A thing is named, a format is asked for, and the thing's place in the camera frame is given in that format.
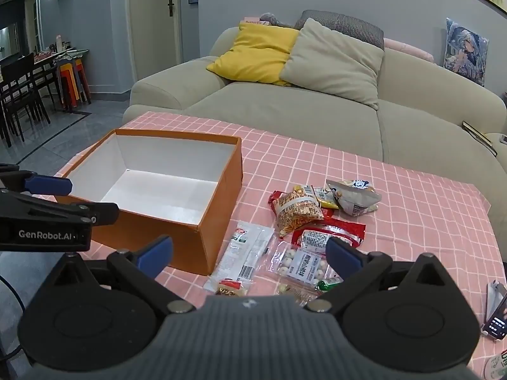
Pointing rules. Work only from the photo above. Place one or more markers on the orange cardboard box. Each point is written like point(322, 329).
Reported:
point(158, 237)

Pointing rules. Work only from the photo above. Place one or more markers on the printed figure cushion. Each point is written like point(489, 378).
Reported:
point(465, 51)

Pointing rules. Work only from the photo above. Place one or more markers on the small red snack packet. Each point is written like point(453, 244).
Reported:
point(276, 198)

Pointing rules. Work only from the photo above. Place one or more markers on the stack of plastic stools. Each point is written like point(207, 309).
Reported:
point(71, 83)

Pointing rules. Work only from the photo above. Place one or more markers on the white green packet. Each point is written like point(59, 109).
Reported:
point(498, 366)

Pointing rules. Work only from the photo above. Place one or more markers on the black dining chair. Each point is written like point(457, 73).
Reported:
point(19, 87)

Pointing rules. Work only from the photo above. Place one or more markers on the clear white ball candy packet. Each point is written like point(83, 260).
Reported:
point(305, 265)

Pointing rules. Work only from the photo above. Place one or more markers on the pink checked tablecloth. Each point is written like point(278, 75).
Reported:
point(396, 206)

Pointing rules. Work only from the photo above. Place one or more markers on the red stick snack packet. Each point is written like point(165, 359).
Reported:
point(229, 288)

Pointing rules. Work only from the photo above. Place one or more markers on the smartphone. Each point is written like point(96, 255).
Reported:
point(497, 322)

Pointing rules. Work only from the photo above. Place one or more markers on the yellow snack packet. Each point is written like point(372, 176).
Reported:
point(326, 202)

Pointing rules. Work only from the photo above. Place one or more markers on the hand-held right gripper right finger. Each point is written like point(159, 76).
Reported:
point(340, 257)

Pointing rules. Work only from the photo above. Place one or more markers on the peanut print snack packet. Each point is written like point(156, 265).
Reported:
point(297, 211)

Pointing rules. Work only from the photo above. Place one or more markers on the dark book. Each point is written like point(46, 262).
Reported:
point(479, 136)

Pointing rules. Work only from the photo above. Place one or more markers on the red packet with white label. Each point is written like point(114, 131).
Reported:
point(317, 239)

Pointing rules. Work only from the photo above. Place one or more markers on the clear cookie packet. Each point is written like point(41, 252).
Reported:
point(295, 293)

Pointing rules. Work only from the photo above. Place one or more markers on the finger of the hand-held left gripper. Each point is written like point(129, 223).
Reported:
point(47, 186)
point(101, 213)

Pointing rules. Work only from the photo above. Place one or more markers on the grey stuffed toy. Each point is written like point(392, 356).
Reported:
point(271, 18)

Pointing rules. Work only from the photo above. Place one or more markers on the dining table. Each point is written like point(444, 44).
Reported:
point(59, 56)

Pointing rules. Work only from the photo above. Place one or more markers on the small green snack packet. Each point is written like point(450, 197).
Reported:
point(326, 284)

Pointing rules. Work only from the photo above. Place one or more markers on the pink blanket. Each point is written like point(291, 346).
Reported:
point(408, 49)

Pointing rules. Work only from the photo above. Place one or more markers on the grey houndstooth pillow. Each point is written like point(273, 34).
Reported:
point(348, 25)

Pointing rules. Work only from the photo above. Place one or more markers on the beige sofa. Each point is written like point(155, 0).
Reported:
point(297, 111)

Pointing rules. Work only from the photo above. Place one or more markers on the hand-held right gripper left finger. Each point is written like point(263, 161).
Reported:
point(156, 255)

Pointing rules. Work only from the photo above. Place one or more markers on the white long snack packet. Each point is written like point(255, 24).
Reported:
point(245, 253)

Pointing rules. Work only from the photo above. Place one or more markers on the white grey snack packet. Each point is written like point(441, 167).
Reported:
point(356, 202)

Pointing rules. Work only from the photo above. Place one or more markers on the beige pillow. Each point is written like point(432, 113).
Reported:
point(336, 63)

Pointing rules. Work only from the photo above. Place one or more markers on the white door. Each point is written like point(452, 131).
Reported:
point(154, 19)

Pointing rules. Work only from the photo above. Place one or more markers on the yellow pillow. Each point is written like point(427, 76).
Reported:
point(257, 55)

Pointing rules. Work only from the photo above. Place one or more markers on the pink flat box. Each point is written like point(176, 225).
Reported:
point(251, 20)

